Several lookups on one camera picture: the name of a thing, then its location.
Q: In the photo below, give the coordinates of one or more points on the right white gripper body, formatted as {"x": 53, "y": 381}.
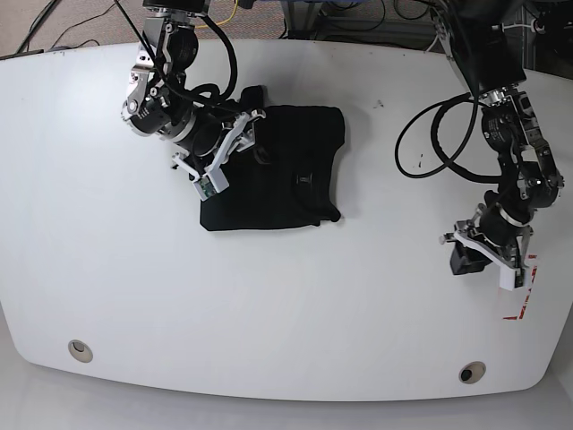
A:
{"x": 210, "y": 143}

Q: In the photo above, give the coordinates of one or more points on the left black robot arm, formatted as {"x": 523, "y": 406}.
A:
{"x": 472, "y": 34}

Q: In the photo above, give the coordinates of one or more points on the red tape rectangle marking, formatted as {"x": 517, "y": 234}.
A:
{"x": 511, "y": 305}

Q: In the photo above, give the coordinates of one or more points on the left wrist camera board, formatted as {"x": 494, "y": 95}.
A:
{"x": 521, "y": 275}

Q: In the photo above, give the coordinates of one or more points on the right table cable grommet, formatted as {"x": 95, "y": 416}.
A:
{"x": 472, "y": 372}

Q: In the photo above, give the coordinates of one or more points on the left table cable grommet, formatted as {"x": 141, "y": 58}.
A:
{"x": 80, "y": 351}

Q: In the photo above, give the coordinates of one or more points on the table cable grommet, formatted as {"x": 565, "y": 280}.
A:
{"x": 472, "y": 372}
{"x": 80, "y": 351}

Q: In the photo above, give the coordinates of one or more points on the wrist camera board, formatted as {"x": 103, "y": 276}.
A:
{"x": 204, "y": 188}
{"x": 521, "y": 275}

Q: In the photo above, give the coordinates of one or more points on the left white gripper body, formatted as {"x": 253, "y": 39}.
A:
{"x": 492, "y": 232}

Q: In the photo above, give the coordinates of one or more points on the black t-shirt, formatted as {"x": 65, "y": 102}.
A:
{"x": 294, "y": 190}

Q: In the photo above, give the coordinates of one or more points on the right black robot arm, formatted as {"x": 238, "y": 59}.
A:
{"x": 158, "y": 100}

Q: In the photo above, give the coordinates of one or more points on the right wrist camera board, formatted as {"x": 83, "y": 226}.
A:
{"x": 204, "y": 188}

